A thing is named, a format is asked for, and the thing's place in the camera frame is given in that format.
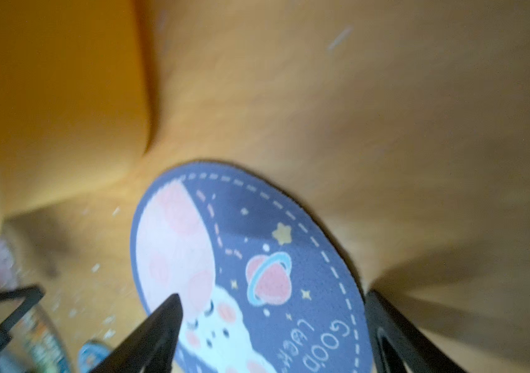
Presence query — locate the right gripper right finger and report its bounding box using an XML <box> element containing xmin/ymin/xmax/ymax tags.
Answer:
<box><xmin>364</xmin><ymin>290</ymin><xmax>463</xmax><ymax>372</ymax></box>

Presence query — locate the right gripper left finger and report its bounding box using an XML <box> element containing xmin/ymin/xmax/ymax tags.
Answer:
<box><xmin>92</xmin><ymin>294</ymin><xmax>183</xmax><ymax>373</ymax></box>

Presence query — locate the purple bunny round coaster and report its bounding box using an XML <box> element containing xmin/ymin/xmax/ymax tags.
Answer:
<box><xmin>131</xmin><ymin>162</ymin><xmax>373</xmax><ymax>372</ymax></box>

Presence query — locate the yellow plastic storage box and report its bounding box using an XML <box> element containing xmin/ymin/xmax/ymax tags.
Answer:
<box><xmin>0</xmin><ymin>1</ymin><xmax>150</xmax><ymax>231</ymax></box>

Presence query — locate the blue cartoon round coaster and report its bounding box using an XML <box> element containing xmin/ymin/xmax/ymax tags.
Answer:
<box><xmin>77</xmin><ymin>340</ymin><xmax>112</xmax><ymax>373</ymax></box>

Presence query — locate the orange cartoon round coaster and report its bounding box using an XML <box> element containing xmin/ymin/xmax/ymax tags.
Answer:
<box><xmin>16</xmin><ymin>306</ymin><xmax>75</xmax><ymax>373</ymax></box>

